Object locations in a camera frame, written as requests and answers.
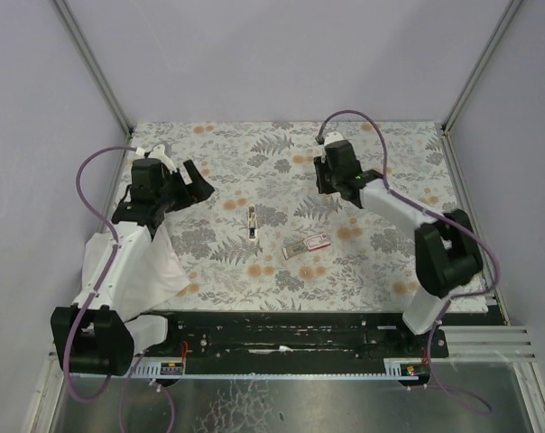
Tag right aluminium frame post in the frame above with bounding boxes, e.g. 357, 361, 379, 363
442, 0, 526, 134

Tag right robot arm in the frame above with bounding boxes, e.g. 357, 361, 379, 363
314, 133, 483, 335

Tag white cable duct strip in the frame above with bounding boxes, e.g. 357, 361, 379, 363
132, 360, 184, 379

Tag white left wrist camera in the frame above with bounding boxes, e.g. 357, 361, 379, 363
135, 144, 174, 170

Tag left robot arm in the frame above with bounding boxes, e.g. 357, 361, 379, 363
51, 154, 214, 376

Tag white cloth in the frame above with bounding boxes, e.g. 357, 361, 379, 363
74, 222, 190, 322

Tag aluminium frame post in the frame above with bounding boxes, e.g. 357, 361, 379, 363
442, 0, 526, 134
49, 0, 134, 137

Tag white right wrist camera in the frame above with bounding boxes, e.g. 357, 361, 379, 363
316, 132, 344, 145

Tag red white staple box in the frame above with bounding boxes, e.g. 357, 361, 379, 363
282, 233, 331, 260

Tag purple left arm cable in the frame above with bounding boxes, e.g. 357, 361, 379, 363
62, 146, 179, 433

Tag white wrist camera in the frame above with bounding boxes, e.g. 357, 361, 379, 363
316, 132, 344, 145
135, 144, 174, 170

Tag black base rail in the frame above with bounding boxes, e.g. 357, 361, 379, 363
148, 311, 448, 376

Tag left aluminium frame post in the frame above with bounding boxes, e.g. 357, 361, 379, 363
49, 0, 134, 137

